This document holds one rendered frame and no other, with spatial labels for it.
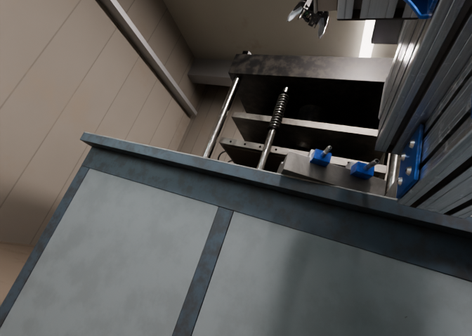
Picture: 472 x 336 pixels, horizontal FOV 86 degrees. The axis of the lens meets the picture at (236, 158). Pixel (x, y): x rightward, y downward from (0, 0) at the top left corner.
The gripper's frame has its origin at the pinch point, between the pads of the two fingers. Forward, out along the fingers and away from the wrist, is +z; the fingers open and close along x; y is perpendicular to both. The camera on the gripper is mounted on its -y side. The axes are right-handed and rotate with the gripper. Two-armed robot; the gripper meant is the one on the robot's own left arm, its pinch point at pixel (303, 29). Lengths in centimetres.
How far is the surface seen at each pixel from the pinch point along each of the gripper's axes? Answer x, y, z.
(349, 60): 37, -57, 55
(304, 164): 17, 61, -17
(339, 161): 57, 12, 61
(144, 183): -24, 82, 13
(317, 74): 22, -42, 64
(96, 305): -16, 120, 12
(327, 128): 45, -10, 69
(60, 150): -154, 80, 174
